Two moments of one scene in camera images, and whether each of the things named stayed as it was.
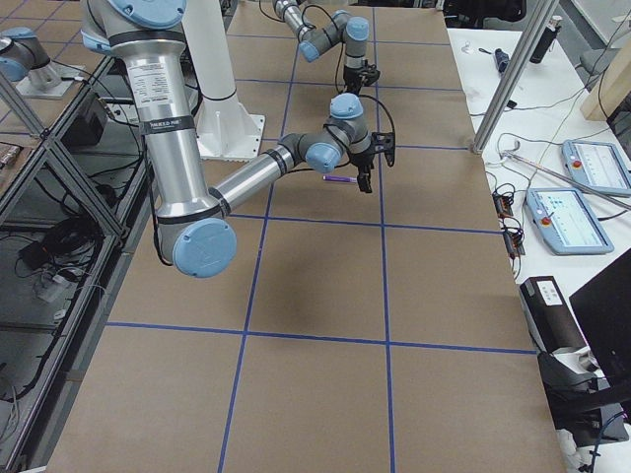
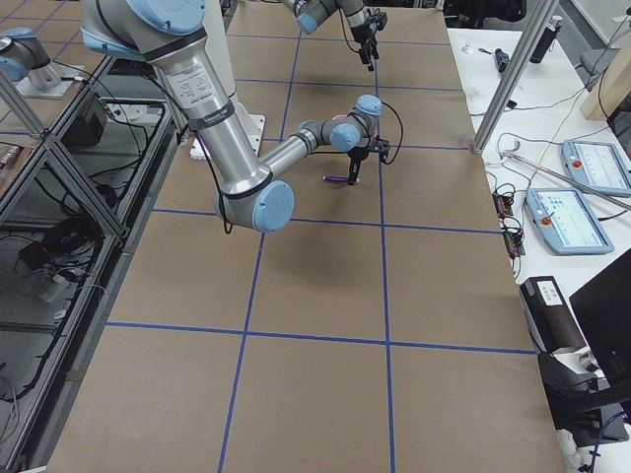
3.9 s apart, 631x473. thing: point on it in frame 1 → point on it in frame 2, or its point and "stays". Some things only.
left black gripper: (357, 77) → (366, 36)
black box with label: (552, 324) stays
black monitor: (602, 309) stays
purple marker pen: (340, 178) stays
